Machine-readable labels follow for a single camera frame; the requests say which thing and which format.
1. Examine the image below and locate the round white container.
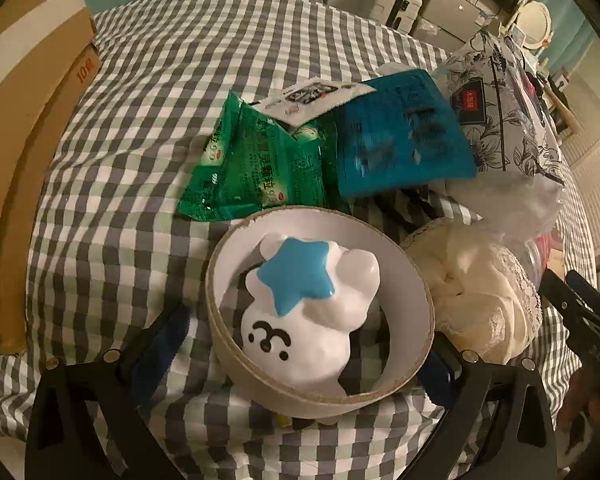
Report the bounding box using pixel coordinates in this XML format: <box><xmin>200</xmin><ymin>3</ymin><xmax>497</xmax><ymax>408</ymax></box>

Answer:
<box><xmin>205</xmin><ymin>205</ymin><xmax>436</xmax><ymax>418</ymax></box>

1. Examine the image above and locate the green snack packet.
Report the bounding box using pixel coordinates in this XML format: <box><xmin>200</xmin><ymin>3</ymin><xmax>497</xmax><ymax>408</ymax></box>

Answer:
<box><xmin>177</xmin><ymin>89</ymin><xmax>331</xmax><ymax>223</ymax></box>

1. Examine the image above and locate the white lace cloth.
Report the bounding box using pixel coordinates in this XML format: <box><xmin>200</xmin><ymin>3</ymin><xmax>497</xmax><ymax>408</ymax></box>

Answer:
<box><xmin>400</xmin><ymin>220</ymin><xmax>543</xmax><ymax>363</ymax></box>

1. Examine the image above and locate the clear plastic bag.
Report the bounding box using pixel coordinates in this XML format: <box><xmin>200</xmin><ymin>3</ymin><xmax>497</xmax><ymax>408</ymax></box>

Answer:
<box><xmin>445</xmin><ymin>160</ymin><xmax>566</xmax><ymax>261</ymax></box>

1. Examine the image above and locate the white suitcase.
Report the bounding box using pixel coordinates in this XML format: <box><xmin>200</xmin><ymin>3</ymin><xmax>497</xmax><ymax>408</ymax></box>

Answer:
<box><xmin>367</xmin><ymin>0</ymin><xmax>426</xmax><ymax>36</ymax></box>

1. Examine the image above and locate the person's right hand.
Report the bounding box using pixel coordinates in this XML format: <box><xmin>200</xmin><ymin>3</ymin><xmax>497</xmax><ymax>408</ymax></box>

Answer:
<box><xmin>555</xmin><ymin>370</ymin><xmax>600</xmax><ymax>458</ymax></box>

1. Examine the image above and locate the silver fridge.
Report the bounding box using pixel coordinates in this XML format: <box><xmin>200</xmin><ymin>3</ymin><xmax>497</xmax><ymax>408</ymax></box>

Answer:
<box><xmin>412</xmin><ymin>0</ymin><xmax>486</xmax><ymax>53</ymax></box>

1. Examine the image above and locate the grey checkered bed sheet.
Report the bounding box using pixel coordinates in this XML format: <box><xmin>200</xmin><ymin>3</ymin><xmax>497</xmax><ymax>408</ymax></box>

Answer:
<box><xmin>0</xmin><ymin>0</ymin><xmax>598</xmax><ymax>480</ymax></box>

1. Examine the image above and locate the narrow green curtain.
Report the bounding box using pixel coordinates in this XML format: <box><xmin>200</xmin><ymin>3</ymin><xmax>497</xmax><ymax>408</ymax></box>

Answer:
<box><xmin>530</xmin><ymin>0</ymin><xmax>600</xmax><ymax>76</ymax></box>

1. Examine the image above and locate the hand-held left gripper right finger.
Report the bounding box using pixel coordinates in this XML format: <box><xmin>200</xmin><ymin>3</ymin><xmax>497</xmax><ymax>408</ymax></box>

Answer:
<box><xmin>415</xmin><ymin>340</ymin><xmax>561</xmax><ymax>480</ymax></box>

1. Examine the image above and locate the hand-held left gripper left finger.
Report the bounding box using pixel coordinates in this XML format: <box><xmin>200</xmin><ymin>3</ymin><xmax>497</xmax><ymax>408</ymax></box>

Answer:
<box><xmin>25</xmin><ymin>302</ymin><xmax>201</xmax><ymax>480</ymax></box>

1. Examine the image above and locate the floral printed bag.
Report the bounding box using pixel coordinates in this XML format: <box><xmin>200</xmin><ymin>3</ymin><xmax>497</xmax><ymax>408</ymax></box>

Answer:
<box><xmin>440</xmin><ymin>30</ymin><xmax>566</xmax><ymax>181</ymax></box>

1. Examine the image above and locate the brown cardboard box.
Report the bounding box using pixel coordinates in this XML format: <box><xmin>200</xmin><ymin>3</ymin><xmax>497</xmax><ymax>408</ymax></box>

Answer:
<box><xmin>0</xmin><ymin>0</ymin><xmax>102</xmax><ymax>357</ymax></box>

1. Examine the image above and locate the blue packet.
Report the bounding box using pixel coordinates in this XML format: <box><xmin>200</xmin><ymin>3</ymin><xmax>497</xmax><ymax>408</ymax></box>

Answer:
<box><xmin>330</xmin><ymin>71</ymin><xmax>478</xmax><ymax>198</ymax></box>

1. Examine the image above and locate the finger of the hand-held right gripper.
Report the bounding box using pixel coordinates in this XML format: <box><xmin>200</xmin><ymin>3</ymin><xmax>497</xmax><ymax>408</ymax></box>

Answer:
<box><xmin>537</xmin><ymin>270</ymin><xmax>596</xmax><ymax>331</ymax></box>
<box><xmin>565</xmin><ymin>270</ymin><xmax>600</xmax><ymax>321</ymax></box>

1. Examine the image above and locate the white printed label card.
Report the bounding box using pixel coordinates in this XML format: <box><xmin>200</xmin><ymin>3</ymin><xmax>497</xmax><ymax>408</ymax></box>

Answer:
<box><xmin>252</xmin><ymin>79</ymin><xmax>376</xmax><ymax>128</ymax></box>

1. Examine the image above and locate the oval white mirror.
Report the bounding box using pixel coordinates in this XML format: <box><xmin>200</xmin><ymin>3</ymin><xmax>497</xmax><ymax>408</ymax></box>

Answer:
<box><xmin>515</xmin><ymin>1</ymin><xmax>553</xmax><ymax>53</ymax></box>

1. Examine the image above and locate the white bunny toy blue star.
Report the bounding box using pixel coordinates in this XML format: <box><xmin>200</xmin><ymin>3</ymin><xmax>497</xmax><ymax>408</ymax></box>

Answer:
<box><xmin>240</xmin><ymin>232</ymin><xmax>381</xmax><ymax>396</ymax></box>

